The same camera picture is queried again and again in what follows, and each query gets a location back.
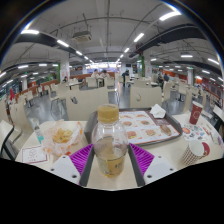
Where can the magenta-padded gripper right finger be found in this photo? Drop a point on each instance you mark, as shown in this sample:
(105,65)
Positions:
(143,159)

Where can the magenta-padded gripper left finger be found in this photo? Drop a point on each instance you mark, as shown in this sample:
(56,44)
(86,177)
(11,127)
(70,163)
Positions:
(81,159)

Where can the clear bottle with tan cap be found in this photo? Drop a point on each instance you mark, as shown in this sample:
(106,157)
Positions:
(110,140)

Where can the clear bag of fried snacks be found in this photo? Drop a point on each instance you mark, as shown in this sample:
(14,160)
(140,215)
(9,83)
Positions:
(61,136)

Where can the printed paper tray liner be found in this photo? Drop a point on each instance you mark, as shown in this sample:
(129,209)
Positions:
(146,125)

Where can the white printed card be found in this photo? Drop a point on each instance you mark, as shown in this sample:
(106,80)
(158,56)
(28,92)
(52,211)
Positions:
(35,155)

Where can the crumpled white napkin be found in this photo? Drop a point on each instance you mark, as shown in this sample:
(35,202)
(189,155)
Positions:
(157,111)

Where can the colourful printed leaflet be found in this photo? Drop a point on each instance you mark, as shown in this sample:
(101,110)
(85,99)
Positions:
(195,131)

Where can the red paper cup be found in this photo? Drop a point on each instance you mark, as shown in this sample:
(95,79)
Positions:
(196,114)

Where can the person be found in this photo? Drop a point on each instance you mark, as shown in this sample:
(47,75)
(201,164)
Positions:
(105,74)
(160,78)
(125,75)
(95,74)

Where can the neighbouring beige table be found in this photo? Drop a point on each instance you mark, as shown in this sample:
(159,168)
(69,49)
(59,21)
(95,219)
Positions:
(219,115)

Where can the ceiling air conditioner unit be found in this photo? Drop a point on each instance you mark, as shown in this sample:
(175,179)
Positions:
(82,36)

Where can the group of ceiling lights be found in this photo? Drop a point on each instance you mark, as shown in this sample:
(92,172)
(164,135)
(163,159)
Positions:
(170,15)

